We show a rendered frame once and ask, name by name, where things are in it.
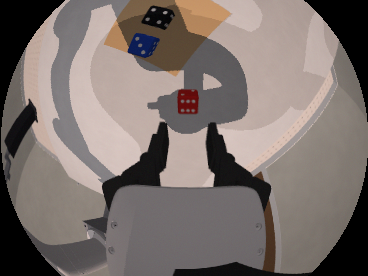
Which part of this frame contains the tan flat mat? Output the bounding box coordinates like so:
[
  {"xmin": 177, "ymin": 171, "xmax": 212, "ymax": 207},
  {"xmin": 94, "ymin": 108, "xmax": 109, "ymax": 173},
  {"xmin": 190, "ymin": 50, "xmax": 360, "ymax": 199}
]
[{"xmin": 104, "ymin": 0, "xmax": 231, "ymax": 77}]

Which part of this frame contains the red die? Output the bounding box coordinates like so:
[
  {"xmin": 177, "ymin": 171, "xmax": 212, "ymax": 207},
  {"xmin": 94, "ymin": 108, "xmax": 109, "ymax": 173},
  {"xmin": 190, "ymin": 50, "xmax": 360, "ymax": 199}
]
[{"xmin": 177, "ymin": 90, "xmax": 199, "ymax": 114}]

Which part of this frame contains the blue die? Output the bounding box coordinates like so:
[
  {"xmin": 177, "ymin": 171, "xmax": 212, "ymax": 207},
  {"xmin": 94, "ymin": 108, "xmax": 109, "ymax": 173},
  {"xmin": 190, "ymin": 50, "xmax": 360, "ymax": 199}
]
[{"xmin": 127, "ymin": 33, "xmax": 160, "ymax": 58}]

